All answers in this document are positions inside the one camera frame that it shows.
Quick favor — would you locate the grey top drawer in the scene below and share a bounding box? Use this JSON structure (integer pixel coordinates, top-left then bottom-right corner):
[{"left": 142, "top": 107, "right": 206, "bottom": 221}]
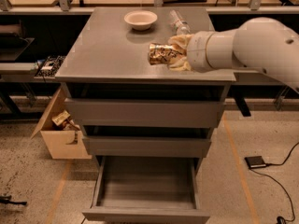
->
[{"left": 64, "top": 98, "right": 224, "bottom": 128}]

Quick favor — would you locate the black tool on floor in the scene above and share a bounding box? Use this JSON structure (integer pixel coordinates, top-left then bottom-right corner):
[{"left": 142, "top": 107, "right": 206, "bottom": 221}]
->
[{"left": 0, "top": 196, "right": 27, "bottom": 206}]

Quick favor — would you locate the clear plastic water bottle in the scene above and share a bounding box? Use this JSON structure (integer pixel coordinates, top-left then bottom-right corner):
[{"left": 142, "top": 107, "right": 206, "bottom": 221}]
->
[{"left": 169, "top": 10, "right": 191, "bottom": 35}]

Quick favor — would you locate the black foot pedal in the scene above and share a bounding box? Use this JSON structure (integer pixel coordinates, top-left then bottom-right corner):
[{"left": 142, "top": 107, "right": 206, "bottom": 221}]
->
[{"left": 245, "top": 156, "right": 266, "bottom": 169}]

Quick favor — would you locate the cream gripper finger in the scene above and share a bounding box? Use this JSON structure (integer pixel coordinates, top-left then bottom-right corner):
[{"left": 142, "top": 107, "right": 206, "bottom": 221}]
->
[
  {"left": 168, "top": 35, "right": 193, "bottom": 49},
  {"left": 168, "top": 58, "right": 192, "bottom": 71}
]

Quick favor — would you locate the black pedal cable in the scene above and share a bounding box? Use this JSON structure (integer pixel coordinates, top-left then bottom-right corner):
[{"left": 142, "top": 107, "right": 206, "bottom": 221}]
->
[{"left": 249, "top": 140, "right": 299, "bottom": 224}]

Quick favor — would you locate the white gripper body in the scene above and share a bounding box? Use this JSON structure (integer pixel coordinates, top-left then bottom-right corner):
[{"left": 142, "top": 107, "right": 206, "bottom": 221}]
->
[{"left": 187, "top": 31, "right": 213, "bottom": 73}]

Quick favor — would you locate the grey drawer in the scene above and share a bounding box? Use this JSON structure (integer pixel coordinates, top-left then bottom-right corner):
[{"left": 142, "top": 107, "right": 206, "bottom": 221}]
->
[
  {"left": 64, "top": 98, "right": 224, "bottom": 128},
  {"left": 82, "top": 136, "right": 211, "bottom": 158},
  {"left": 82, "top": 156, "right": 209, "bottom": 224}
]

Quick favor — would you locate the grey drawer cabinet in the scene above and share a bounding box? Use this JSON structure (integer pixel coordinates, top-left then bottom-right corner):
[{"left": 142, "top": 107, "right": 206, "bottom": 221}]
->
[{"left": 54, "top": 7, "right": 236, "bottom": 161}]

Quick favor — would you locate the white paper bowl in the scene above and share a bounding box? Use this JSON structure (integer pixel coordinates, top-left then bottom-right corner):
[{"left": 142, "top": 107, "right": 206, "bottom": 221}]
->
[{"left": 124, "top": 10, "right": 158, "bottom": 31}]

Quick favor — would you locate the black patterned notebook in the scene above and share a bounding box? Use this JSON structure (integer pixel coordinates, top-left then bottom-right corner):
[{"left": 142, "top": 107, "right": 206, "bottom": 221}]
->
[{"left": 36, "top": 56, "right": 64, "bottom": 77}]

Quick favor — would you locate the grey middle drawer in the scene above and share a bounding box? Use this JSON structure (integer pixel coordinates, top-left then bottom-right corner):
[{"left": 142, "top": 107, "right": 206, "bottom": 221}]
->
[{"left": 82, "top": 136, "right": 211, "bottom": 158}]

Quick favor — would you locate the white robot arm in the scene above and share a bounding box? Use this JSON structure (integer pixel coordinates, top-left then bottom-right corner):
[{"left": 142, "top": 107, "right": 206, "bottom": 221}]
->
[{"left": 168, "top": 17, "right": 299, "bottom": 91}]

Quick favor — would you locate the cardboard box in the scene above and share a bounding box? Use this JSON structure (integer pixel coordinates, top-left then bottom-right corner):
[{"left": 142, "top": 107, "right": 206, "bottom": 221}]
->
[{"left": 31, "top": 88, "right": 92, "bottom": 160}]

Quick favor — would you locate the grey bottom drawer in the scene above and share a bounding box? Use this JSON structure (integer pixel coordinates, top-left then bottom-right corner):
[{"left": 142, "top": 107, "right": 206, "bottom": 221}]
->
[{"left": 82, "top": 156, "right": 209, "bottom": 224}]

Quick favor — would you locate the snack bag in box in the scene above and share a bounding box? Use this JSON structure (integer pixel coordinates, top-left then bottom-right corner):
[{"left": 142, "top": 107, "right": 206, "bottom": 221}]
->
[{"left": 51, "top": 110, "right": 70, "bottom": 126}]

